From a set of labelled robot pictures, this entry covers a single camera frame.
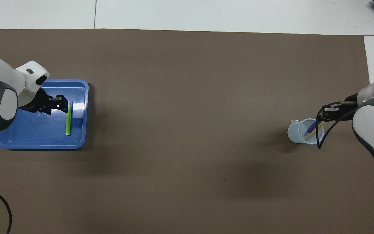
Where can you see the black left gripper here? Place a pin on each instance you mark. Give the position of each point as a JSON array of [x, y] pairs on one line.
[[37, 102]]

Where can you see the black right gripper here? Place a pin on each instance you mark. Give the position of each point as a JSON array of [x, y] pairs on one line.
[[349, 109]]

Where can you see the green highlighter pen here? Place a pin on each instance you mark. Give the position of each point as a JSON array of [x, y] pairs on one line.
[[68, 123]]

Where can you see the purple highlighter pen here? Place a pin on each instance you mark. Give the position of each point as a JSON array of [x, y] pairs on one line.
[[311, 128]]

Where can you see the yellow highlighter pen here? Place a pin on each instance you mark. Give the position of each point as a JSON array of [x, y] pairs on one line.
[[313, 135]]

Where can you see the blue plastic tray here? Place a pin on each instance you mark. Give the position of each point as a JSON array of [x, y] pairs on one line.
[[37, 133]]

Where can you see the clear plastic cup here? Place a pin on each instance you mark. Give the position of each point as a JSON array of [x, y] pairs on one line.
[[295, 133]]

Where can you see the brown table mat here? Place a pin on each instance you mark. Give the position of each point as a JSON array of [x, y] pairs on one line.
[[187, 97]]

